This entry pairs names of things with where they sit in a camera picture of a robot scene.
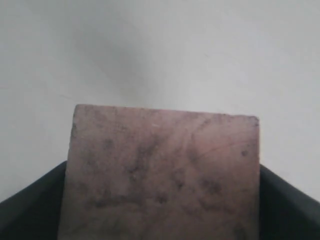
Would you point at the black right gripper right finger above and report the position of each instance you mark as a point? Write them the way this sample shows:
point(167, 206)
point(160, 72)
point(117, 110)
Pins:
point(286, 213)

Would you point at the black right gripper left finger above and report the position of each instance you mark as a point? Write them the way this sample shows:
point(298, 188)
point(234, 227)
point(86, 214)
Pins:
point(34, 212)

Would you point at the largest wooden cube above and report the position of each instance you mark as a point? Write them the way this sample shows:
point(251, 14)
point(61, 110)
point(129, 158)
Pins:
point(155, 174)

